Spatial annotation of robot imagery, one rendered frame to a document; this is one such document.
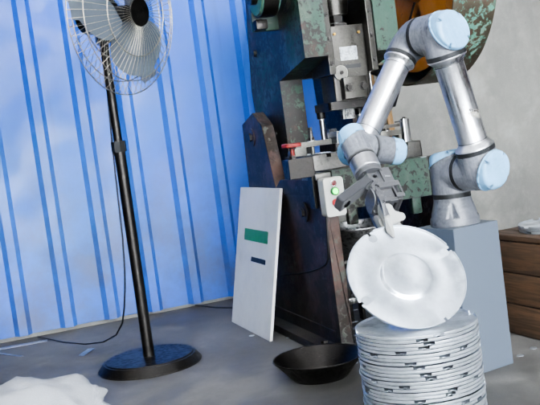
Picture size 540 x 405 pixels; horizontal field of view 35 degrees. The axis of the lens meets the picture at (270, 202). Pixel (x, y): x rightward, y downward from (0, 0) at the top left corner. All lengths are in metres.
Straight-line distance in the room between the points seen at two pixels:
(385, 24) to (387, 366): 1.66
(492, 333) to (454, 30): 0.92
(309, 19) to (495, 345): 1.33
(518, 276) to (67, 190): 2.18
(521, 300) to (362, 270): 1.10
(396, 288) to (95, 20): 1.53
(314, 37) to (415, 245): 1.27
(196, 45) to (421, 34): 2.03
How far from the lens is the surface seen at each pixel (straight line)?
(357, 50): 3.34
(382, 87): 2.54
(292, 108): 3.49
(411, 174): 3.23
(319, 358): 2.98
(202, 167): 4.35
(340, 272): 3.06
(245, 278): 3.74
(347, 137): 2.32
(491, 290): 2.74
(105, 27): 3.12
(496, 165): 2.58
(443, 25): 2.50
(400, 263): 2.12
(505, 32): 5.18
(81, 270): 4.26
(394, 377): 2.02
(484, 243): 2.71
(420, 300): 2.09
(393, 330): 2.08
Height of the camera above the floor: 0.79
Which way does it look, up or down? 4 degrees down
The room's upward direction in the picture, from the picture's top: 8 degrees counter-clockwise
